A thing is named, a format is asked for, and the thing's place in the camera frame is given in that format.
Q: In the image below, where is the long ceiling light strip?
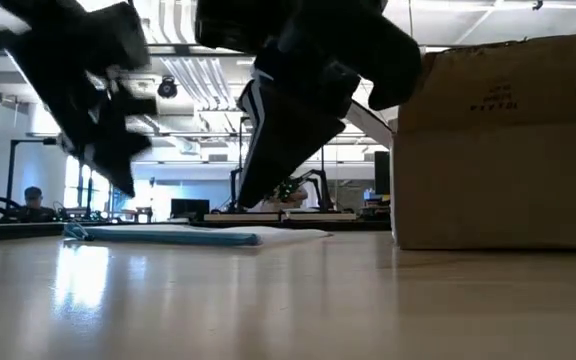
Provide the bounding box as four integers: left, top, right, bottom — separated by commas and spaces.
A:
0, 43, 254, 56

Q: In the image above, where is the black background gantry frame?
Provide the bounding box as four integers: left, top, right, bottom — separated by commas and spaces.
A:
6, 138, 69, 204

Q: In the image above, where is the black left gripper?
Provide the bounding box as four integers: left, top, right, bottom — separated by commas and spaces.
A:
0, 0, 158, 198

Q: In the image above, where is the black monitor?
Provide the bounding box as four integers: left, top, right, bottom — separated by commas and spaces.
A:
170, 198, 211, 221

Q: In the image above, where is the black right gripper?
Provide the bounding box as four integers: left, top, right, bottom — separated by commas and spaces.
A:
195, 0, 423, 209

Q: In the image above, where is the brown cardboard box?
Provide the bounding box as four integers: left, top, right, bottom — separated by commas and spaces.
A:
345, 32, 576, 251

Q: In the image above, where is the black upright panel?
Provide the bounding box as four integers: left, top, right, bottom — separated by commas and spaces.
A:
373, 150, 392, 196

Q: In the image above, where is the white mesh blue-zipper bag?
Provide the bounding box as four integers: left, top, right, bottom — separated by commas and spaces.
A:
62, 223, 330, 248

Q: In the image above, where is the black aluminium table frame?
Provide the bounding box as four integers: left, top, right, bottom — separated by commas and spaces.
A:
0, 219, 392, 244

